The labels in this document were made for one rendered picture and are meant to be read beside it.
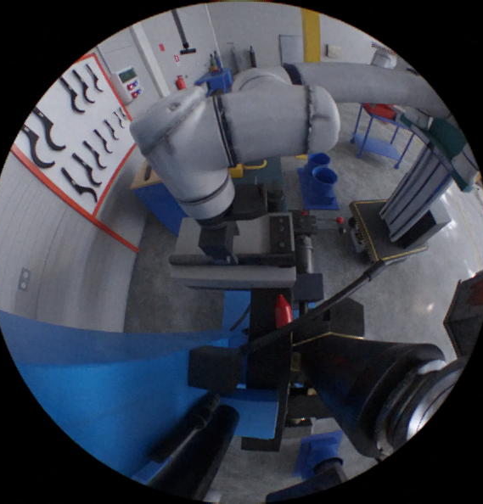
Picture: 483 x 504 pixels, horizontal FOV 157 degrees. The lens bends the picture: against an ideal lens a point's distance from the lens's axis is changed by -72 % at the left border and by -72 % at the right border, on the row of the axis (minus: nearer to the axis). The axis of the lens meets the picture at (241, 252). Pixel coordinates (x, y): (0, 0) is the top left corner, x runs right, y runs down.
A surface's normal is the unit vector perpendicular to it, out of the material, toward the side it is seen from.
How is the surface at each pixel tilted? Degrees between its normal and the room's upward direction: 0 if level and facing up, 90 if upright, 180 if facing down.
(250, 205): 1
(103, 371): 90
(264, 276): 0
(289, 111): 50
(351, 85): 80
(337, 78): 64
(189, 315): 0
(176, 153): 88
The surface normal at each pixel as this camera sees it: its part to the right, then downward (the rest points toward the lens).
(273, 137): 0.14, 0.90
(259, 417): -0.16, -0.39
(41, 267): 0.99, -0.01
